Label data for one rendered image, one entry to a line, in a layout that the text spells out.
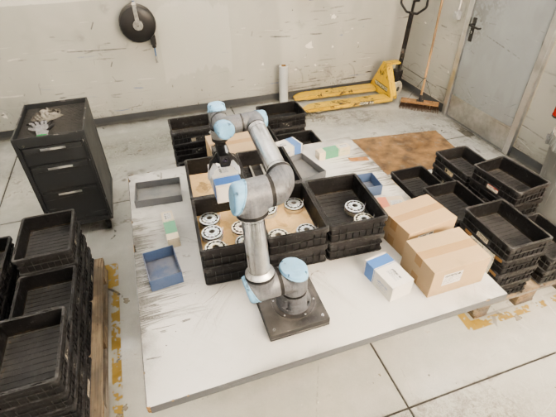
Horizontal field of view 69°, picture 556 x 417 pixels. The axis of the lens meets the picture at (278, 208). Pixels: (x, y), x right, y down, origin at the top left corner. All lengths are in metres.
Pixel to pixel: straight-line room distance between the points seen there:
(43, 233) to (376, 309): 2.05
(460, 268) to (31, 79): 4.52
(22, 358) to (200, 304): 0.85
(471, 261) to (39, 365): 1.97
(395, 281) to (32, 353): 1.68
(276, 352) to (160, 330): 0.50
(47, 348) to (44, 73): 3.46
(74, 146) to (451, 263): 2.46
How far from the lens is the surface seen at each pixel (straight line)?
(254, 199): 1.33
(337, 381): 2.46
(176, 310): 1.88
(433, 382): 2.58
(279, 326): 1.72
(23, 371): 2.22
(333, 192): 2.26
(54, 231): 2.88
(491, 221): 2.90
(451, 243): 2.03
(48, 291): 2.66
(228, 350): 1.72
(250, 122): 1.63
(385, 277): 1.88
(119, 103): 5.18
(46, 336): 2.29
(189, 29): 4.98
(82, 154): 3.16
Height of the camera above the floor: 2.14
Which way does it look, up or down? 38 degrees down
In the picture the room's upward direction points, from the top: 1 degrees counter-clockwise
